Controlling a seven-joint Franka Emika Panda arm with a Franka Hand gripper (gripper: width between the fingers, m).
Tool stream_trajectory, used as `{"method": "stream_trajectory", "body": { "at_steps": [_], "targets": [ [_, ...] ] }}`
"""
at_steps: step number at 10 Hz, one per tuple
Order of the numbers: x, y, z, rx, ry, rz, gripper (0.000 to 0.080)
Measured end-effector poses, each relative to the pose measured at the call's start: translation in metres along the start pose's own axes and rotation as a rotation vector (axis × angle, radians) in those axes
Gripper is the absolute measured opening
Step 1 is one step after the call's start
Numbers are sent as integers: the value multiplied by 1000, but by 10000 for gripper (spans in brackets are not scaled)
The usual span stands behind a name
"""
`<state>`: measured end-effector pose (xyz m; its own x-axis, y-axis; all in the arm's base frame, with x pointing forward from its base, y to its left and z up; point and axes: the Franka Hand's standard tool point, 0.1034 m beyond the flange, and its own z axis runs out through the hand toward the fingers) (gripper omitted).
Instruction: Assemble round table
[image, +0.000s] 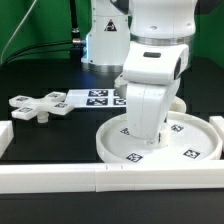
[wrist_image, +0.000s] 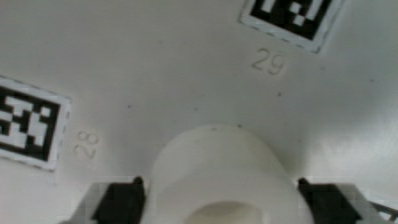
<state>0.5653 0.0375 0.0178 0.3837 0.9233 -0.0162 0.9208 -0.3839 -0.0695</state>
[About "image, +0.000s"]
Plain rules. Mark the white round table top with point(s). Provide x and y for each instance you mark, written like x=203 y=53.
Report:
x=182 y=138

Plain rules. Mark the white front fence bar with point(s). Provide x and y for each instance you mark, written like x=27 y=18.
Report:
x=110 y=177

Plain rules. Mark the white marker sheet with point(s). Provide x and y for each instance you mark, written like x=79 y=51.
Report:
x=94 y=98

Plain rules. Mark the white cross-shaped table base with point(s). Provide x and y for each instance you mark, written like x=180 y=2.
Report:
x=28 y=107

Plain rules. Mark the white left fence block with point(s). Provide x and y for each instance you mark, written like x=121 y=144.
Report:
x=6 y=135

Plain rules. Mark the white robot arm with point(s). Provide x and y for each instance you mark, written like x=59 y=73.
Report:
x=148 y=43

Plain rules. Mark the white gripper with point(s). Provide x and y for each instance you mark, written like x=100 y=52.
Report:
x=147 y=106

